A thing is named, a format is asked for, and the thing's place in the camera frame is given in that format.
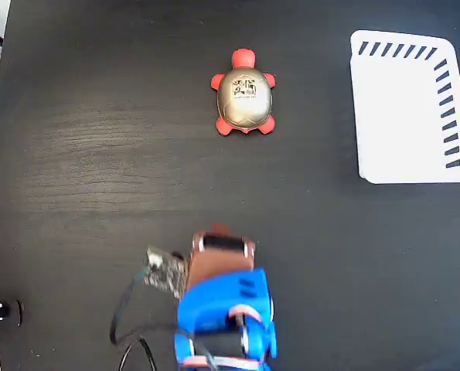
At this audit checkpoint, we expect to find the red turtle toy gold shell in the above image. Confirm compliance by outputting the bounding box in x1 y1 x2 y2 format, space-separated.
210 48 277 137

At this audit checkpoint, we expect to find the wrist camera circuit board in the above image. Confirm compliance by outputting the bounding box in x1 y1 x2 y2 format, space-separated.
142 247 188 301

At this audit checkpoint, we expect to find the white plastic basket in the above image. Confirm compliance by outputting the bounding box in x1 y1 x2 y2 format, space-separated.
349 29 460 185

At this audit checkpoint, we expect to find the black camera cable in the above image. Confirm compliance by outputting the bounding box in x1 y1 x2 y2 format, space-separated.
109 270 184 371

